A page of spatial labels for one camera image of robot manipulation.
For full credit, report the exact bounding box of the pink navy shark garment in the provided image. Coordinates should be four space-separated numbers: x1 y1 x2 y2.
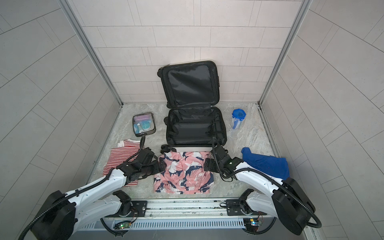
154 152 214 195

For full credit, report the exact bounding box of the blue garment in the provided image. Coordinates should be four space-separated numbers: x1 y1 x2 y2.
241 148 290 180

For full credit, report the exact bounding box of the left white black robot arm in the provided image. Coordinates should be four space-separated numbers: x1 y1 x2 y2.
19 137 166 240

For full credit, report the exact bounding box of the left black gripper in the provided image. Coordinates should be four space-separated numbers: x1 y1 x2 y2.
140 158 170 178

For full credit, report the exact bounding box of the left green circuit board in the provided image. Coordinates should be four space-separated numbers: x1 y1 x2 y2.
114 221 134 230

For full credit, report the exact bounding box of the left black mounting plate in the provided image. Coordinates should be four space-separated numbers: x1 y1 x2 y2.
106 201 148 218

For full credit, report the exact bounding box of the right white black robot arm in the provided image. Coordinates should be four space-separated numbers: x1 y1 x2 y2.
204 138 323 235

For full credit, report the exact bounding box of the right green circuit board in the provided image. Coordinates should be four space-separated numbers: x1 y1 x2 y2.
243 218 263 232

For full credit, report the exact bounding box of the red white striped garment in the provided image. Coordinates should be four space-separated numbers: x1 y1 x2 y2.
103 139 140 176

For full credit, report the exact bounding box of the black mounting plate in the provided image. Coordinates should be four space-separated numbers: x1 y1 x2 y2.
220 199 267 216
106 201 148 218

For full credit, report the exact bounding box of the aluminium corner post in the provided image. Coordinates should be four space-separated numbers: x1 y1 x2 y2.
58 0 124 107
259 0 312 106

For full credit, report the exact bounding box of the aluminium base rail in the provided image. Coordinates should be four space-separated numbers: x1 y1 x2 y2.
59 196 319 240

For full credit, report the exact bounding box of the right aluminium corner post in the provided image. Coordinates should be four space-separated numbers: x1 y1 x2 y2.
259 0 312 106

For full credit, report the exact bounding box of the clear toiletry pouch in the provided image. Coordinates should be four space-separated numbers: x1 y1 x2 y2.
132 112 156 137

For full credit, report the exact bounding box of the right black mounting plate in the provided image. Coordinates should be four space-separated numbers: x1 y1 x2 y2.
220 199 267 216

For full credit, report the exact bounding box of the clear bottle blue lid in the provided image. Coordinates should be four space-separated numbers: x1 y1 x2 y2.
232 109 247 130

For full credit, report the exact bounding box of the left aluminium corner post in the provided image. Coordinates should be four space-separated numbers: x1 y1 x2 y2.
58 0 124 107

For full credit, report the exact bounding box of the green circuit board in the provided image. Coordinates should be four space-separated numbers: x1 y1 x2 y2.
243 218 263 232
114 221 134 230

